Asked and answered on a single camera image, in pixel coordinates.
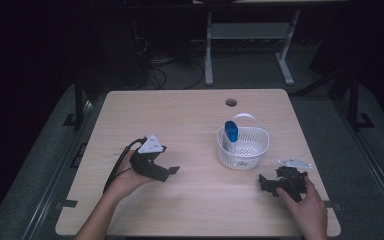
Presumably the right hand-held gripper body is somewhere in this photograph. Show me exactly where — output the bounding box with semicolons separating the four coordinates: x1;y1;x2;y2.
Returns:
275;156;313;203

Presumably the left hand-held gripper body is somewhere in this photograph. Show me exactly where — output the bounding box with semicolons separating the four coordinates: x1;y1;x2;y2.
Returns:
129;133;168;179

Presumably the white plastic basket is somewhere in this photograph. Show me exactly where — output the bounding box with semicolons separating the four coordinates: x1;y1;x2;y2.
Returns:
216;112;270;171

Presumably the white and blue bottle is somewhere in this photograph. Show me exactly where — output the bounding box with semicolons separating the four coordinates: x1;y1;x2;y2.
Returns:
222;120;240;153

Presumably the person's left hand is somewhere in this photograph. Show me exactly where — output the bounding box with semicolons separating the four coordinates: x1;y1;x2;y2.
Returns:
107;149;157;202

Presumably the person's right hand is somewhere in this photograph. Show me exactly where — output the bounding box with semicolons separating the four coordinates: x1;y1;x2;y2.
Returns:
275;175;330;240

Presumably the black metal stand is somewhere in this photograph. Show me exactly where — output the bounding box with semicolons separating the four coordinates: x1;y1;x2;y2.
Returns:
63;74;88;130
346;70;376;130

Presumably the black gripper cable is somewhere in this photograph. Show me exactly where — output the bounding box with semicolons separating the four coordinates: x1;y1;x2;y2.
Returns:
102;136;148;195

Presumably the black table bracket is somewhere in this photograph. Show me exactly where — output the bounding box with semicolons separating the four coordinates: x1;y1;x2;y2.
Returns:
324;201;343;212
56;199;79;209

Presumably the bundle of floor cables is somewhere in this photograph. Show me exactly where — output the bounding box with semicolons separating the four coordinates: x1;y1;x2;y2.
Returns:
147;57;206;91

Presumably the aluminium frame rail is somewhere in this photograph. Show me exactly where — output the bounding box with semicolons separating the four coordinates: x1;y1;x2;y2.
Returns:
19;99;96;240
333;99;384;232

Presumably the white metal desk frame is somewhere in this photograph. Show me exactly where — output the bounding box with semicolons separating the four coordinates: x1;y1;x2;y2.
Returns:
203;9;302;87

